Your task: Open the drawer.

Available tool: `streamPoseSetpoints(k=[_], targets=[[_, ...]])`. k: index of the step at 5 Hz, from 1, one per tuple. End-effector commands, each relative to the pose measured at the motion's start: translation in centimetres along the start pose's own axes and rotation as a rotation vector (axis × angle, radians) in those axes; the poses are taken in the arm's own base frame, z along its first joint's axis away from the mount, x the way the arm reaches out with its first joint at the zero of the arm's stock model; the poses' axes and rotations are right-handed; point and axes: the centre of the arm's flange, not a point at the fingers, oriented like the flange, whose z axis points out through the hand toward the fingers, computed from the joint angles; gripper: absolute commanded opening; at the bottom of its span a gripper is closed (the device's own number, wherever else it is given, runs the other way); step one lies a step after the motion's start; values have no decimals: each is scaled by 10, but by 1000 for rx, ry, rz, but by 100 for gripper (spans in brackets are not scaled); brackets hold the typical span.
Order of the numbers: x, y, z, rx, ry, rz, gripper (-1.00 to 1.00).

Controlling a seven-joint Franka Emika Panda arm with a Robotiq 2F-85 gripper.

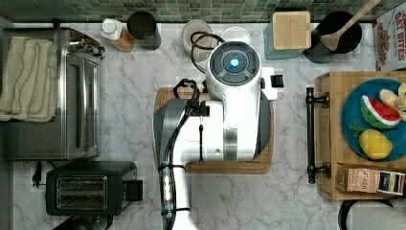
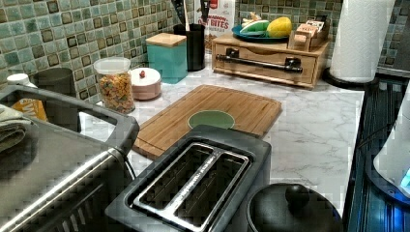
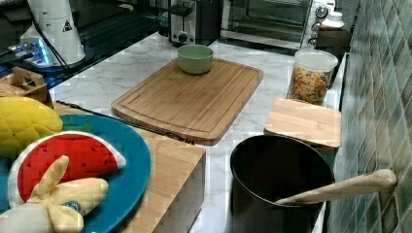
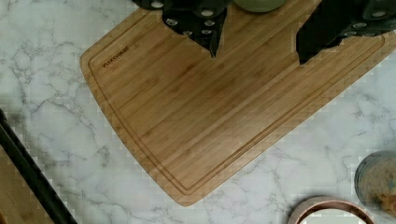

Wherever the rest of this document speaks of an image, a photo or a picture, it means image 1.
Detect blue plate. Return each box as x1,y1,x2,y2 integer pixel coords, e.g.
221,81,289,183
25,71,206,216
341,79,406,161

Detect dark tea bag packet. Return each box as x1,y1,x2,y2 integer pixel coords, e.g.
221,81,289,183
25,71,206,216
378,171,405,196

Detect black drawer handle bar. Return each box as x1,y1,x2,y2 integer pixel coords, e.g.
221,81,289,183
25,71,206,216
305,87,330,184

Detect dark cylindrical cup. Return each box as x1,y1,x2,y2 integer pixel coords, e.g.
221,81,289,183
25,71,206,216
127,11,162,51

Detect black toaster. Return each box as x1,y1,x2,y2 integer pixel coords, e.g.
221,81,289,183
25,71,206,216
46,161,144,216

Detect toy watermelon slice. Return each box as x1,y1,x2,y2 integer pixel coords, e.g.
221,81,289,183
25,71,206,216
360,95,401,129

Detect black round pan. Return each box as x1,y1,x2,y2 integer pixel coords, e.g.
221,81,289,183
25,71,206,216
338,199,394,230

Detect silver toaster oven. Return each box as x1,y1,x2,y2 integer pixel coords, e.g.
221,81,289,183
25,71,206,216
1,27,104,161

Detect oat bites cereal box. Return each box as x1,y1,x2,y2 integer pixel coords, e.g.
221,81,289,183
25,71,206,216
372,2,406,71

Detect toy banana pieces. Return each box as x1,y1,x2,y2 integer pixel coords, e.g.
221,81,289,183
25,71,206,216
379,82,406,122

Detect wooden drawer box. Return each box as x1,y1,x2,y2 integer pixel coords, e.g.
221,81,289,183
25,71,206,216
315,71,406,200

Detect black power plug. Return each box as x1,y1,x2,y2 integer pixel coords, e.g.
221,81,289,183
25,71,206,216
32,162,42,188

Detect yellow toy lemon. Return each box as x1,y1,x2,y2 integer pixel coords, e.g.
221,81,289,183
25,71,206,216
359,129,393,160

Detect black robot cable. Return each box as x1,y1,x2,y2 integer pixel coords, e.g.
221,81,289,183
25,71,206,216
157,31,226,230

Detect white ceramic jar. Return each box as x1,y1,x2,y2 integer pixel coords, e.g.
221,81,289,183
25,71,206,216
181,19,214,63

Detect white round lid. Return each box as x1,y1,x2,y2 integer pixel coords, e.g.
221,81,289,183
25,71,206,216
220,26,252,45

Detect white cap spice bottle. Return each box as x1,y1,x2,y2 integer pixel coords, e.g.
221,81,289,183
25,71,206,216
101,18,134,53

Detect pink tea box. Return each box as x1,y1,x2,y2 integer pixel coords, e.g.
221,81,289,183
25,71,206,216
335,166,379,194

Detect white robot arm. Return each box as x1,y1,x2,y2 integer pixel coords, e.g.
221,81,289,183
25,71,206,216
152,41,278,230

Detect beige folded towel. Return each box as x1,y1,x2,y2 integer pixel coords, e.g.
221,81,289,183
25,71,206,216
1,36,57,123

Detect black utensil holder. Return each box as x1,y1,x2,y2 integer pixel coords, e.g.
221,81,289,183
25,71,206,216
304,11,362,63

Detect wooden spoon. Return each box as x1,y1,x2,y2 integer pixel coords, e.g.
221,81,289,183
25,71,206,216
321,0,382,52

